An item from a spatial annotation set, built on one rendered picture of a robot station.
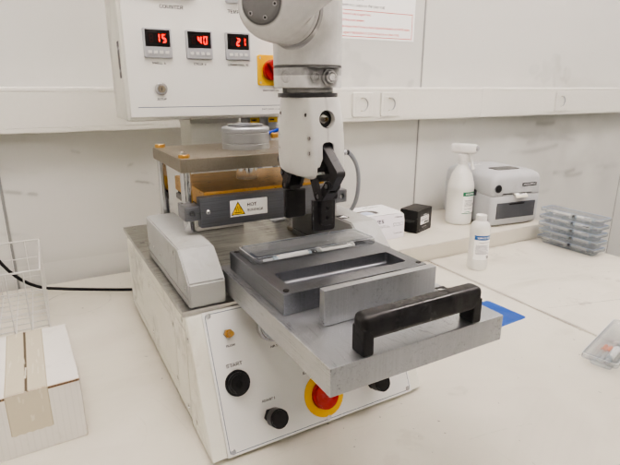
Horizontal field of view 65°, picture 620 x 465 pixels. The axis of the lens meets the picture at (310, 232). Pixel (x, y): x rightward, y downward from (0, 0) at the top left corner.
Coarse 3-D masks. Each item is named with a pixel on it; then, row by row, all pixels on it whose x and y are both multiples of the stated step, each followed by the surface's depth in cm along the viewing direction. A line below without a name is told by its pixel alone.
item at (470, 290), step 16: (448, 288) 50; (464, 288) 50; (480, 288) 50; (384, 304) 46; (400, 304) 46; (416, 304) 46; (432, 304) 47; (448, 304) 48; (464, 304) 49; (480, 304) 50; (368, 320) 43; (384, 320) 44; (400, 320) 45; (416, 320) 46; (432, 320) 48; (352, 336) 45; (368, 336) 44; (368, 352) 44
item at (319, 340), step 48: (240, 288) 61; (336, 288) 50; (384, 288) 53; (432, 288) 56; (288, 336) 50; (336, 336) 48; (384, 336) 48; (432, 336) 48; (480, 336) 52; (336, 384) 43
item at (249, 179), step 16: (176, 176) 85; (192, 176) 84; (208, 176) 84; (224, 176) 84; (240, 176) 82; (256, 176) 83; (272, 176) 84; (176, 192) 86; (192, 192) 77; (208, 192) 72; (224, 192) 73
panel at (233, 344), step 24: (216, 312) 64; (240, 312) 66; (216, 336) 64; (240, 336) 65; (216, 360) 63; (240, 360) 65; (264, 360) 66; (288, 360) 68; (216, 384) 63; (264, 384) 65; (288, 384) 67; (312, 384) 68; (408, 384) 75; (240, 408) 63; (264, 408) 65; (288, 408) 66; (312, 408) 68; (336, 408) 69; (360, 408) 71; (240, 432) 63; (264, 432) 64; (288, 432) 66
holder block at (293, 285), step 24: (240, 264) 62; (264, 264) 61; (288, 264) 61; (312, 264) 61; (336, 264) 62; (360, 264) 64; (384, 264) 65; (408, 264) 61; (264, 288) 56; (288, 288) 53; (312, 288) 53; (288, 312) 53
